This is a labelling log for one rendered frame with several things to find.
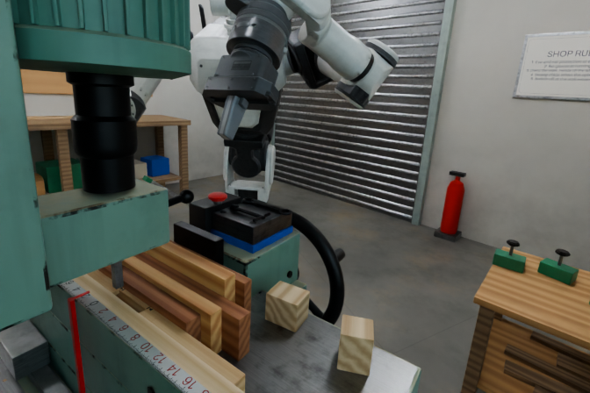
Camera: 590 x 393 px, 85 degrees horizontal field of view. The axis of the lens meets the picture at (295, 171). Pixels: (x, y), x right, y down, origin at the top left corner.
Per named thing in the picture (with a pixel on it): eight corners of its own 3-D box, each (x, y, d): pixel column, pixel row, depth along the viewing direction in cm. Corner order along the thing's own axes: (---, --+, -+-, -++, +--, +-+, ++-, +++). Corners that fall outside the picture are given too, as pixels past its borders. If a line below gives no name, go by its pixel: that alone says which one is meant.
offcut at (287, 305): (278, 304, 45) (279, 280, 44) (308, 317, 43) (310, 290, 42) (264, 319, 42) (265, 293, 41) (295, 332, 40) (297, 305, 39)
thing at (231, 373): (244, 409, 30) (246, 374, 29) (228, 425, 28) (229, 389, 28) (26, 237, 60) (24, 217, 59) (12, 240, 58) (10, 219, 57)
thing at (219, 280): (234, 327, 40) (235, 273, 39) (224, 335, 39) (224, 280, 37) (151, 275, 50) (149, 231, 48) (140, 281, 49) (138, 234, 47)
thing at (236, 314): (249, 352, 37) (250, 311, 35) (238, 361, 35) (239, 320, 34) (139, 280, 49) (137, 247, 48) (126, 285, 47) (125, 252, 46)
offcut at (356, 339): (339, 346, 38) (342, 313, 37) (369, 353, 38) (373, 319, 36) (336, 369, 35) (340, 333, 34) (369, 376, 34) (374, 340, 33)
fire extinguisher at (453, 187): (461, 236, 296) (473, 173, 282) (454, 242, 282) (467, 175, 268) (441, 230, 307) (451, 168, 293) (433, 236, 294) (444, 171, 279)
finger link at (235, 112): (218, 132, 46) (232, 94, 47) (230, 141, 48) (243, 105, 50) (227, 132, 45) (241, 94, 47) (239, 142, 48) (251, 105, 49)
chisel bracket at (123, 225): (171, 253, 40) (169, 188, 38) (33, 311, 29) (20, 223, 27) (138, 236, 44) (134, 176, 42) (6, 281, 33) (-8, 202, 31)
